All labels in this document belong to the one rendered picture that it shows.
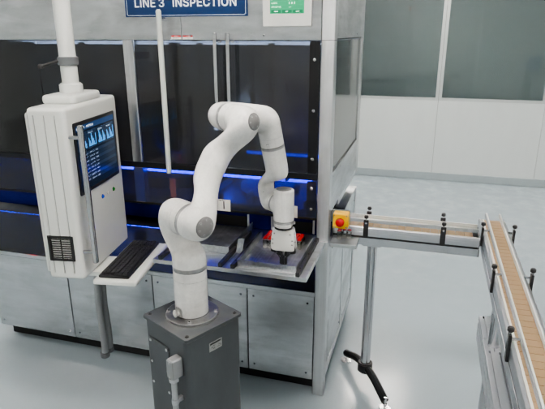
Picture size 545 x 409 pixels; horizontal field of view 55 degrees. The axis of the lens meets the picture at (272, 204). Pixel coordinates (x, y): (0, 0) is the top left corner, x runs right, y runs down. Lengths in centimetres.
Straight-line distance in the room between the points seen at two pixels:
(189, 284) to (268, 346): 111
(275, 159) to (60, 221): 97
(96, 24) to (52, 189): 86
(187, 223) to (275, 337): 125
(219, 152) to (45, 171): 85
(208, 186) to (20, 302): 206
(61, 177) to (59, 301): 123
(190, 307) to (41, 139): 94
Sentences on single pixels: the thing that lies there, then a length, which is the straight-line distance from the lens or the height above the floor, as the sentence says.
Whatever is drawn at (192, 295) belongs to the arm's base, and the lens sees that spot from 185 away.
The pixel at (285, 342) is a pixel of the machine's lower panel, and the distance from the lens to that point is 281.
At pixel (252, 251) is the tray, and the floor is 88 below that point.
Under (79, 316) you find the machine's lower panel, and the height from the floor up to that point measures 24.
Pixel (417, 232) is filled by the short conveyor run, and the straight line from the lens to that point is 255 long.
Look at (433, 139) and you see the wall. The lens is 700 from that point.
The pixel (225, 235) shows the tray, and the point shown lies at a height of 88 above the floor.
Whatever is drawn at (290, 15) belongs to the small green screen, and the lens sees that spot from 234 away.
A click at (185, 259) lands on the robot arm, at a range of 180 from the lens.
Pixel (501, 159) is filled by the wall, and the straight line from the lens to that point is 710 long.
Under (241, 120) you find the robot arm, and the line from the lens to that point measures 175.
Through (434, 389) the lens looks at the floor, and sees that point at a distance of 310.
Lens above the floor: 183
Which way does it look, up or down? 18 degrees down
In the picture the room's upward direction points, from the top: straight up
